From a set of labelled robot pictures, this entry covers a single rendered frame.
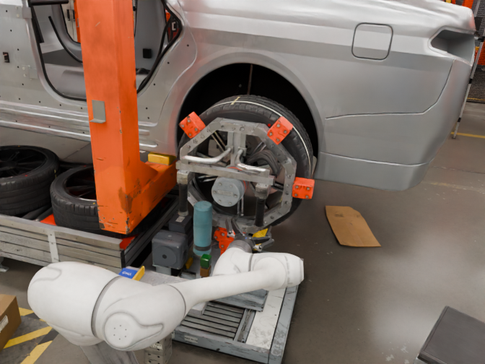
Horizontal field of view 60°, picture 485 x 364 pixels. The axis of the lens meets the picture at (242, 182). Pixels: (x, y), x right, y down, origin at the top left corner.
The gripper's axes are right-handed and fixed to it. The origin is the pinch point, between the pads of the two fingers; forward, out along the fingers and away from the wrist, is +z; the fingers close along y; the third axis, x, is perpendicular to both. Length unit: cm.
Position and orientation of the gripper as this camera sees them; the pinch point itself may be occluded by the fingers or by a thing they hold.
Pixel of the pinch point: (253, 222)
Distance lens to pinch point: 169.7
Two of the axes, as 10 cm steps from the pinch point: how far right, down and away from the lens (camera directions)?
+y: 9.0, 4.4, -0.6
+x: 3.7, -8.1, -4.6
